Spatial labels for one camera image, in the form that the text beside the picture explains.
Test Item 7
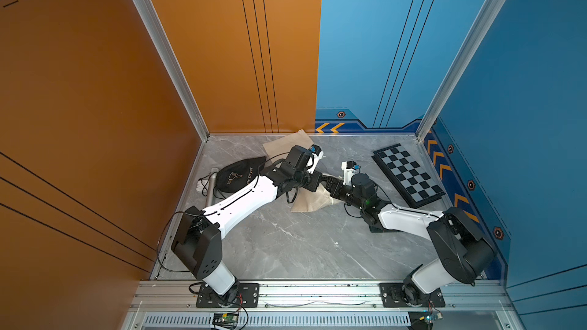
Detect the black drawstring dryer bag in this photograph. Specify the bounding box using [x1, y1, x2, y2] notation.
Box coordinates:
[216, 157, 267, 193]

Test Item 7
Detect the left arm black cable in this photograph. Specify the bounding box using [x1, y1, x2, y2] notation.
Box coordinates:
[155, 210, 194, 273]

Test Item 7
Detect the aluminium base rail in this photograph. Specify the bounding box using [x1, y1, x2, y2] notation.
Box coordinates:
[122, 280, 524, 329]

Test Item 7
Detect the left green circuit board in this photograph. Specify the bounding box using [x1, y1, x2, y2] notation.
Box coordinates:
[211, 313, 239, 330]

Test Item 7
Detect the dark green hair dryer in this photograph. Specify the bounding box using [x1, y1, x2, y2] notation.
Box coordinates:
[369, 223, 385, 233]

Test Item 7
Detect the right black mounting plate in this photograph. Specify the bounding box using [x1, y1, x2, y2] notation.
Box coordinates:
[379, 282, 446, 308]

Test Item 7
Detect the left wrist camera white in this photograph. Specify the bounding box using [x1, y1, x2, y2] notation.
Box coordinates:
[307, 145, 323, 174]

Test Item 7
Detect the silver grey hair tool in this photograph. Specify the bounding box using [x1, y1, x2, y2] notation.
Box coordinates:
[206, 170, 218, 207]

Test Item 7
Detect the beige cloth bag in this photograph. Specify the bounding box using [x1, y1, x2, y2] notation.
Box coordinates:
[291, 184, 340, 213]
[263, 130, 314, 157]

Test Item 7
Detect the black mounting plate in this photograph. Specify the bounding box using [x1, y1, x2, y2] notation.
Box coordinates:
[196, 281, 260, 309]
[379, 282, 446, 308]

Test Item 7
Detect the right green circuit board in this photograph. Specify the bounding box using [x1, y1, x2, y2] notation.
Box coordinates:
[408, 312, 443, 330]

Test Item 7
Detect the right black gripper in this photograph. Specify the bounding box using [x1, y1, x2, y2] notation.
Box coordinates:
[317, 177, 365, 212]

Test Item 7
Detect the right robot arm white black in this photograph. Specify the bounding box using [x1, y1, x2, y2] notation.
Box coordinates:
[321, 174, 497, 306]

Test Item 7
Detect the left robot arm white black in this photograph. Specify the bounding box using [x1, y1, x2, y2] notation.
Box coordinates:
[171, 145, 323, 306]

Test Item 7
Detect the green circuit board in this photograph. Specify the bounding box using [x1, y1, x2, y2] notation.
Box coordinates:
[211, 313, 239, 330]
[408, 312, 443, 330]

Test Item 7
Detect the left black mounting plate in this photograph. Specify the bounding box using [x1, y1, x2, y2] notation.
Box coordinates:
[196, 281, 260, 309]

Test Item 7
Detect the black white checkerboard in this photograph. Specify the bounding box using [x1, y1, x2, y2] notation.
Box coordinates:
[372, 144, 445, 209]

